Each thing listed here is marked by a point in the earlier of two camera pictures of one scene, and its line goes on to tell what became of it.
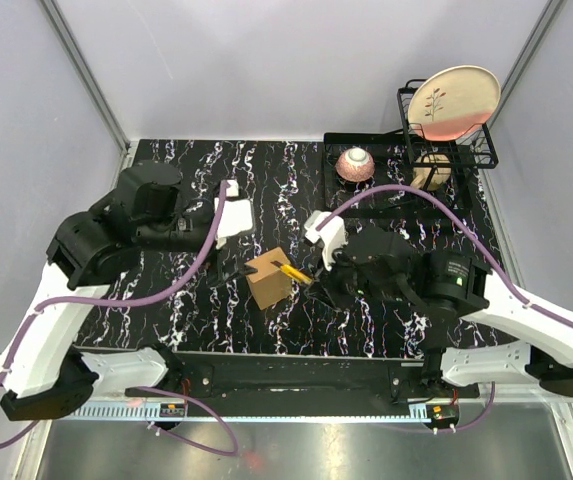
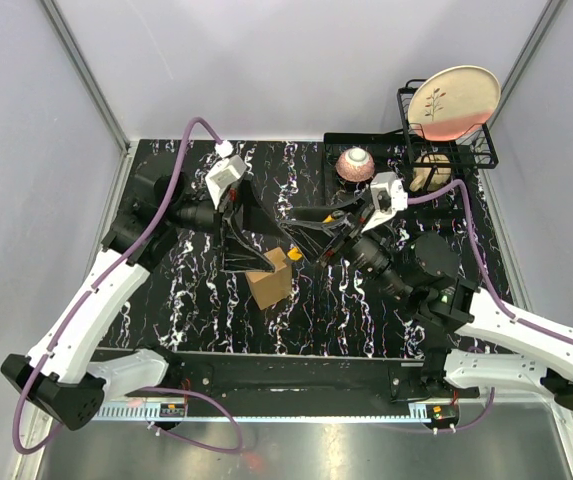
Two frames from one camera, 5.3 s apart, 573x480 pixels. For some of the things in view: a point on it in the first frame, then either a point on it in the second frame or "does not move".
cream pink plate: x=453 y=104 does not move
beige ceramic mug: x=431 y=171 does not move
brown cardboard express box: x=270 y=284 does not move
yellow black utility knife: x=293 y=272 to x=294 y=254
